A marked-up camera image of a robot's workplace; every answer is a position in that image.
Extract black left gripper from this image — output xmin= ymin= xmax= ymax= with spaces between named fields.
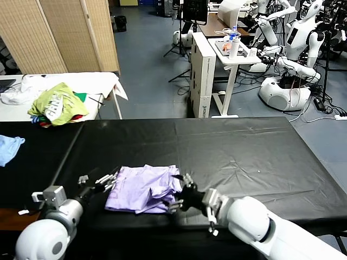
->
xmin=75 ymin=171 xmax=120 ymax=204

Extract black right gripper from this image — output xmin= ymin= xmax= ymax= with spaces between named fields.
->
xmin=162 ymin=173 xmax=208 ymax=215

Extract lavender t-shirt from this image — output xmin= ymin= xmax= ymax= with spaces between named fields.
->
xmin=104 ymin=164 xmax=183 ymax=215

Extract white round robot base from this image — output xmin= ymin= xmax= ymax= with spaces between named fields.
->
xmin=172 ymin=30 xmax=195 ymax=48

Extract small black table cover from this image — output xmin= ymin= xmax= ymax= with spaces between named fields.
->
xmin=0 ymin=121 xmax=85 ymax=211

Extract red garment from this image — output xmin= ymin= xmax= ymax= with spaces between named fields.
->
xmin=40 ymin=114 xmax=83 ymax=128

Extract large black table cover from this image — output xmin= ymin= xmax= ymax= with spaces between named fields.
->
xmin=39 ymin=116 xmax=347 ymax=233

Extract yellow-green printed t-shirt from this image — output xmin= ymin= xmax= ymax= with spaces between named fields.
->
xmin=27 ymin=82 xmax=90 ymax=127

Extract light blue garment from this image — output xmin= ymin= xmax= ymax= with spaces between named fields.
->
xmin=0 ymin=134 xmax=26 ymax=167

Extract white tablecloth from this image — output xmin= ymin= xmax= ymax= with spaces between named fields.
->
xmin=0 ymin=72 xmax=129 ymax=122

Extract crumpled white garment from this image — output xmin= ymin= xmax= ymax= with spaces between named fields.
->
xmin=0 ymin=75 xmax=55 ymax=106

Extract tall white cardboard box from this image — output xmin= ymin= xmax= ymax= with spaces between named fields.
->
xmin=188 ymin=32 xmax=217 ymax=119

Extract black monitor floor stand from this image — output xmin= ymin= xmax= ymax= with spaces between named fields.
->
xmin=168 ymin=23 xmax=200 ymax=83

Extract white adjustable side table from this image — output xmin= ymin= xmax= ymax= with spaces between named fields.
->
xmin=207 ymin=37 xmax=262 ymax=119

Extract black laptop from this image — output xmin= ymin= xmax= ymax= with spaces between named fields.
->
xmin=0 ymin=79 xmax=17 ymax=94

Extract white humanoid robot with base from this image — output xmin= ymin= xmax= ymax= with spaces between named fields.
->
xmin=256 ymin=0 xmax=326 ymax=112

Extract grey tray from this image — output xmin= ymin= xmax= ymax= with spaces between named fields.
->
xmin=215 ymin=39 xmax=252 ymax=57

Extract bamboo folding screen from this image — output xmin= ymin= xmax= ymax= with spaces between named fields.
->
xmin=0 ymin=0 xmax=121 ymax=75

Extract white tumbler bottle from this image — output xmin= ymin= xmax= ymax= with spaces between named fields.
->
xmin=228 ymin=36 xmax=241 ymax=61

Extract black tripod stand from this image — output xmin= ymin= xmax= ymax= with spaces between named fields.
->
xmin=163 ymin=0 xmax=191 ymax=59

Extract black trash bin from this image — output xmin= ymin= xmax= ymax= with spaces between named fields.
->
xmin=114 ymin=15 xmax=127 ymax=33

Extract black power adapter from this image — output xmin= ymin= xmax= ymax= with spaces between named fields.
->
xmin=313 ymin=97 xmax=326 ymax=111

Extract brown wooden desk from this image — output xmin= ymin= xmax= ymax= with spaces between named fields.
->
xmin=199 ymin=13 xmax=257 ymax=38

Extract clear water bottle blue cap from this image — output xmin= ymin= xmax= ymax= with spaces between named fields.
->
xmin=229 ymin=25 xmax=241 ymax=41

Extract black monitor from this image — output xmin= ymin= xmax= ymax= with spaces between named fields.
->
xmin=182 ymin=0 xmax=209 ymax=26

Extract white humanoid robot slim arms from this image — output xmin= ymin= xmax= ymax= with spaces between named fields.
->
xmin=249 ymin=0 xmax=297 ymax=47

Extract white curved machine housing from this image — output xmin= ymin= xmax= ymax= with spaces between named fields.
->
xmin=217 ymin=0 xmax=252 ymax=28

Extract black light stand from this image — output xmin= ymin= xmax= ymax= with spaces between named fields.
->
xmin=319 ymin=29 xmax=335 ymax=109

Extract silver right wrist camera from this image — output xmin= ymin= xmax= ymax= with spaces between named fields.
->
xmin=202 ymin=187 xmax=221 ymax=237

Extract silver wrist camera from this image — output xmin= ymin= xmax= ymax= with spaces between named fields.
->
xmin=202 ymin=187 xmax=221 ymax=237
xmin=31 ymin=185 xmax=68 ymax=211

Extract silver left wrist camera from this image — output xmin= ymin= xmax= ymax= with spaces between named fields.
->
xmin=31 ymin=185 xmax=68 ymax=211

